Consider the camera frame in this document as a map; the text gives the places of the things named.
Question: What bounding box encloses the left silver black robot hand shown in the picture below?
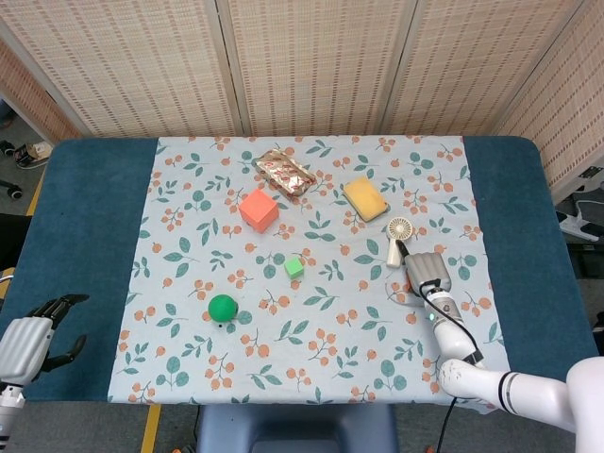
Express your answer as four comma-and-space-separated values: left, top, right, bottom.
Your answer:
0, 294, 91, 384

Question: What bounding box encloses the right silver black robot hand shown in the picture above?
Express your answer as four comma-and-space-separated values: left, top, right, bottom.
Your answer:
397, 239, 455, 294

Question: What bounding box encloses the small white handheld fan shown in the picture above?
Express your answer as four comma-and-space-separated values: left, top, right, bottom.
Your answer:
385, 216, 415, 269

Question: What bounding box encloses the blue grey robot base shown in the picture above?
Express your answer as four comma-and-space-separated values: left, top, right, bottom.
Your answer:
195, 403, 400, 453

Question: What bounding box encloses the yellow sponge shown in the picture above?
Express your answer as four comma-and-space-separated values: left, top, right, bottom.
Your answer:
343, 176, 391, 223

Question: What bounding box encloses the black chair seat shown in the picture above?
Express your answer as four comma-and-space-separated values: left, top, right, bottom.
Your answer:
0, 211, 30, 271

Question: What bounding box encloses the floral printed tablecloth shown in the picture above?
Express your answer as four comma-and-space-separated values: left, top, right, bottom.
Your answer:
107, 135, 516, 411

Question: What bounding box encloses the dark blue table cover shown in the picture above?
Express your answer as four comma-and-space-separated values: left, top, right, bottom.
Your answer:
0, 136, 603, 408

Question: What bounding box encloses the white power strip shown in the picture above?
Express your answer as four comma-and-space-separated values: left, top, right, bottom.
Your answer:
559, 198, 604, 243

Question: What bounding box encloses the gold red snack packet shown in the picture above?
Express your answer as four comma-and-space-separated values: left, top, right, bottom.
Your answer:
252, 149, 317, 200

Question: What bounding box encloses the orange foam cube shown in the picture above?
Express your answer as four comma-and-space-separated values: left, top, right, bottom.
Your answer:
238, 188, 279, 234

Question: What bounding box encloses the black white shoe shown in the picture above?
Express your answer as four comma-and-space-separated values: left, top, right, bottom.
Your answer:
13, 141, 52, 170

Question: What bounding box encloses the green ball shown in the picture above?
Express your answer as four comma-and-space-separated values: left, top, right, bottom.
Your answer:
208, 294, 239, 325

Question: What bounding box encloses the woven bamboo screen panel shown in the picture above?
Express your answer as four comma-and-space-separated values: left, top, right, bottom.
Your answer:
381, 0, 592, 137
0, 37, 82, 143
0, 0, 237, 139
217, 0, 417, 138
493, 0, 604, 202

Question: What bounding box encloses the grey lanyard strap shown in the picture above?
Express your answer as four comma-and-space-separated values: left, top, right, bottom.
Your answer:
384, 281, 425, 310

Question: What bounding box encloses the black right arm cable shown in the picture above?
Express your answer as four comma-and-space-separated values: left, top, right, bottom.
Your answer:
421, 280, 486, 453

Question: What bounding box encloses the white desk frame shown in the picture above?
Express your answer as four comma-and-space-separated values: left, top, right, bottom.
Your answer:
0, 92, 56, 145

